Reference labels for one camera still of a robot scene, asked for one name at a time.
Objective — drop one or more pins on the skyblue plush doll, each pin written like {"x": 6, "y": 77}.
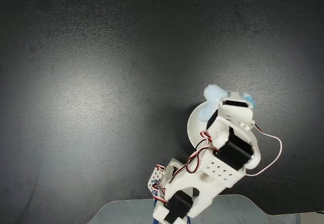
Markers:
{"x": 212, "y": 99}

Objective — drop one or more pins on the white ceramic bowl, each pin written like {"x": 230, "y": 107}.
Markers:
{"x": 196, "y": 130}

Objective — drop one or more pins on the grey cloth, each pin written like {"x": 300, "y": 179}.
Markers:
{"x": 240, "y": 208}

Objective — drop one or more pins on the blue table clamp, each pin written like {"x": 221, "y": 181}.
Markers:
{"x": 154, "y": 208}

